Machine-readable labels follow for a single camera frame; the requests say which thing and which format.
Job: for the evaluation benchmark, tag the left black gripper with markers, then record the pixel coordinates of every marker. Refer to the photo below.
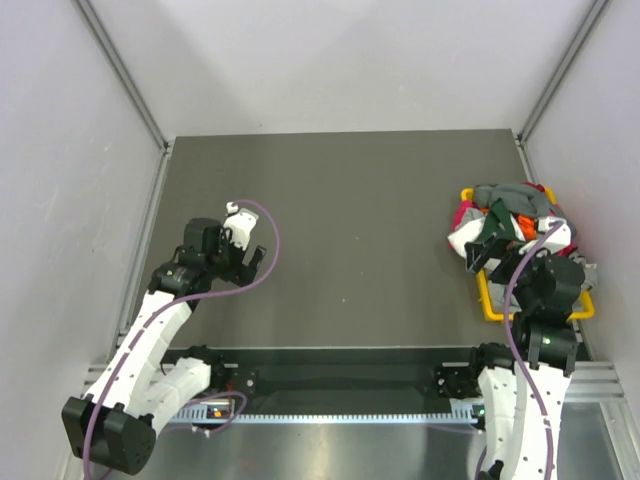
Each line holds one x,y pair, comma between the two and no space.
240,273

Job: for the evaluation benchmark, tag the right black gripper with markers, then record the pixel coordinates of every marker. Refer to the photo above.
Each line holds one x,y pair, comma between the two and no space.
479,252

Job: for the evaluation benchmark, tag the white and green t shirt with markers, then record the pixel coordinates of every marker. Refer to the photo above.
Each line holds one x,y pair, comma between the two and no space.
480,223

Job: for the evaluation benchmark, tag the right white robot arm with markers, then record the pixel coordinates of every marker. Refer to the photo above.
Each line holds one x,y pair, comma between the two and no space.
523,382

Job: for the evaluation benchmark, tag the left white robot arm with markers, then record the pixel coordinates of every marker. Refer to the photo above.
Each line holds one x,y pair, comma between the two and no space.
116,422

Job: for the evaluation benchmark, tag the pink t shirt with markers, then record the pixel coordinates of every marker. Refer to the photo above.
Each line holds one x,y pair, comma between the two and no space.
463,207

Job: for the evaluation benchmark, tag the orange t shirt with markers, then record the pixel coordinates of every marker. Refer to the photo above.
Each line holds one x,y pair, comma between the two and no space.
527,226

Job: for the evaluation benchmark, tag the yellow plastic basket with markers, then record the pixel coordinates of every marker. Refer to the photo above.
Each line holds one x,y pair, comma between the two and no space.
583,309

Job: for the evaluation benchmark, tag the grey t shirt top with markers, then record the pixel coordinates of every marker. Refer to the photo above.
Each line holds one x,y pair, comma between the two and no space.
519,199

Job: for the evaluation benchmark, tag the light grey t shirt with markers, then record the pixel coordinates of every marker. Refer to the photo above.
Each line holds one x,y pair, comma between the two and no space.
591,277

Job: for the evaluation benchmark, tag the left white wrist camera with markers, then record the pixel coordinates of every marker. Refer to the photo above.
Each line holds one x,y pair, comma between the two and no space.
239,224

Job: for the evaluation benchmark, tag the slotted grey cable duct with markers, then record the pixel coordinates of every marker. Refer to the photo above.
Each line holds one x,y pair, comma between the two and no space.
454,412

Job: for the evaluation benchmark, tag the aluminium frame rail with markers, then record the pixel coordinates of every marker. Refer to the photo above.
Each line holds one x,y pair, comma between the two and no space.
592,382

